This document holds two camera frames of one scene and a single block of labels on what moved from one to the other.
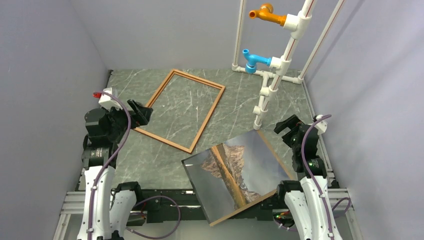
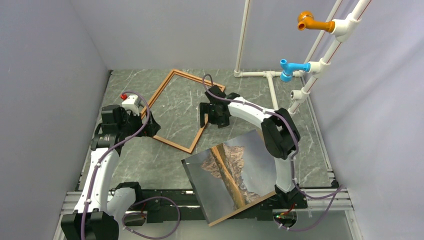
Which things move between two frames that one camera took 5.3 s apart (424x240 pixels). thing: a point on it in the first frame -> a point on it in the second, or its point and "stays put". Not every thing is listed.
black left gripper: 142,112 -> 151,129
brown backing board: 283,164 stays put
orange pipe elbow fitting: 265,13 -> 306,20
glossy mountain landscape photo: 228,178 stays put
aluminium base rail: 73,203 stays put
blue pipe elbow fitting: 252,59 -> 286,75
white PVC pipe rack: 300,25 -> 345,28
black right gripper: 291,122 -> 206,108
